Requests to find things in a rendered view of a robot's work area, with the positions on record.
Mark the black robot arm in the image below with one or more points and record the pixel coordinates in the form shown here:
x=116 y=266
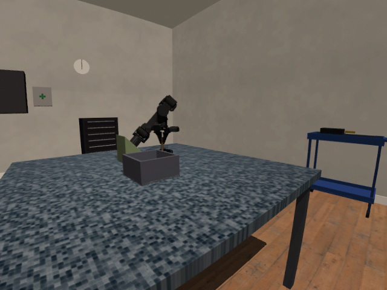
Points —
x=142 y=135

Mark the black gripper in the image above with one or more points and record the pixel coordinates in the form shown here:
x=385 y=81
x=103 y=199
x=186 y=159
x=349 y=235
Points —
x=166 y=132

